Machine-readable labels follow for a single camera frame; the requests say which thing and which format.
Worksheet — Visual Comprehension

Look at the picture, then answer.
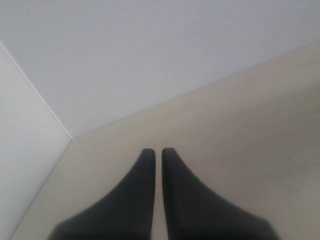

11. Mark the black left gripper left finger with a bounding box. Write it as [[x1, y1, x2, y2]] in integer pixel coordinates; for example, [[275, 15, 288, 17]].
[[48, 148, 156, 240]]

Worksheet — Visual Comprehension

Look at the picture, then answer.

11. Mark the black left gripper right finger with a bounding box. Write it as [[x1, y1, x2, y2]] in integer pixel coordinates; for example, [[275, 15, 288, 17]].
[[161, 148, 279, 240]]

